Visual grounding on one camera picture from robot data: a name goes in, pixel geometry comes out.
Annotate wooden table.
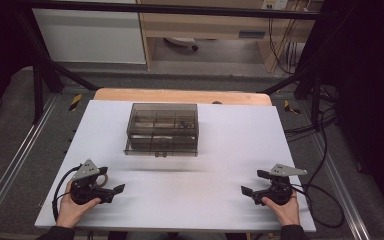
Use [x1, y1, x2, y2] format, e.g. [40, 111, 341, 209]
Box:
[93, 87, 274, 107]

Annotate wooden desk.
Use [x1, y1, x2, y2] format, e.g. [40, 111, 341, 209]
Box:
[135, 0, 325, 73]

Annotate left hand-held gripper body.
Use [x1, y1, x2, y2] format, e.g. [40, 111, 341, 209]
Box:
[70, 159, 115, 206]

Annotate hanging black cables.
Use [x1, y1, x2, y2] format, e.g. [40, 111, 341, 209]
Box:
[267, 0, 314, 76]

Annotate white cabinet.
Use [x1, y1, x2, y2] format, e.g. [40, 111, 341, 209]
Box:
[32, 0, 147, 65]

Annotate hand-held gripper cable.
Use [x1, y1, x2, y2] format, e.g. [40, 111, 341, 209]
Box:
[291, 109, 345, 230]
[51, 165, 82, 222]

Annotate black floor cables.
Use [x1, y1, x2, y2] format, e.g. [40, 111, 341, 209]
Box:
[283, 84, 338, 144]

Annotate office chair base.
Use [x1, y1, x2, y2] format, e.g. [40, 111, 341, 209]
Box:
[162, 36, 200, 53]

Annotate black horizontal frame bar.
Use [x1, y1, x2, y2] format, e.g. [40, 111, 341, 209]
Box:
[21, 0, 326, 21]

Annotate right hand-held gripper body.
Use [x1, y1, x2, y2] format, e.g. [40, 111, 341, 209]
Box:
[252, 163, 309, 206]

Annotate black curtain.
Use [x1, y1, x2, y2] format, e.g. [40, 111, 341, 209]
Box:
[299, 0, 384, 218]
[0, 0, 36, 126]

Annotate person's left hand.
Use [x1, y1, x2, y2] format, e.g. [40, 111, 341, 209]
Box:
[55, 179, 102, 230]

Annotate left hand-held gripper cable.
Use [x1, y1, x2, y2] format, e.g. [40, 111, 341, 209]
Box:
[51, 165, 82, 222]

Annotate smoky clear plastic drawer box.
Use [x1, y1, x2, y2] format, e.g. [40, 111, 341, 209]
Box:
[123, 102, 200, 158]

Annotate right hand-held gripper cable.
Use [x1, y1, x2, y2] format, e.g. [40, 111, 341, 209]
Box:
[291, 109, 345, 230]

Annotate yellow black tape strip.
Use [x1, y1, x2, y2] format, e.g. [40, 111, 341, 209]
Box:
[283, 99, 302, 115]
[68, 93, 83, 112]

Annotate black metal frame stand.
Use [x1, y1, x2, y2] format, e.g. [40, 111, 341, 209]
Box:
[260, 19, 339, 132]
[14, 9, 100, 125]

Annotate white power outlet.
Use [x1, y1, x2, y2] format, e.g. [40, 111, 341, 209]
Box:
[261, 0, 290, 11]

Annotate person's right hand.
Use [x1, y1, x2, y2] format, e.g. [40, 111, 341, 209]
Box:
[261, 193, 301, 227]

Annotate aluminium floor rail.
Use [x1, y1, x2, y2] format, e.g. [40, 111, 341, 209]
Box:
[312, 132, 372, 240]
[0, 94, 60, 231]

